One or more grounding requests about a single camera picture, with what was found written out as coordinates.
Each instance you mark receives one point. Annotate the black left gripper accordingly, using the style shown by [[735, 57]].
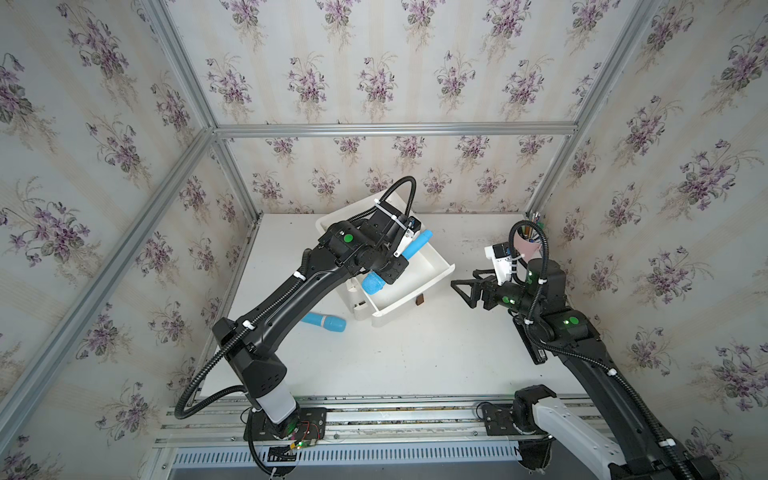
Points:
[[394, 273]]

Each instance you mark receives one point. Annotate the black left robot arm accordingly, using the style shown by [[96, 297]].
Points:
[[249, 344]]

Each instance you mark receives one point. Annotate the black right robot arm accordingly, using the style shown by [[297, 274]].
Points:
[[531, 287]]

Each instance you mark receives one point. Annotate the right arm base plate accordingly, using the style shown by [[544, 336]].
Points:
[[508, 419]]

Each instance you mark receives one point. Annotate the blue toy microphone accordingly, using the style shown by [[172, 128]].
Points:
[[328, 322], [377, 279]]

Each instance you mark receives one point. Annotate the white plastic drawer cabinet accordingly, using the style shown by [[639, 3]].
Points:
[[363, 241]]

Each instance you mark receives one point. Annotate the pink metal pen bucket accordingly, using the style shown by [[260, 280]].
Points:
[[526, 249]]

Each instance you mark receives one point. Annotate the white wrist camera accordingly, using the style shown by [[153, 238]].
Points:
[[412, 231], [504, 263]]

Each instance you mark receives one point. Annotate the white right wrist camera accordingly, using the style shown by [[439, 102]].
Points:
[[504, 263]]

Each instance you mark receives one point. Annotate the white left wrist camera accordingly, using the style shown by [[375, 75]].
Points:
[[412, 231]]

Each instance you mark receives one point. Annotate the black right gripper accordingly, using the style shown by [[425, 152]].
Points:
[[476, 285]]

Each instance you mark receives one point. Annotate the aluminium mounting rail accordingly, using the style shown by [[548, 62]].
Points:
[[349, 419]]

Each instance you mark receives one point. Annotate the white top drawer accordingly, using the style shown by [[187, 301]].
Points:
[[426, 268]]

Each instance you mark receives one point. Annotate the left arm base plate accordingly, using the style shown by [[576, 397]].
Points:
[[305, 426]]

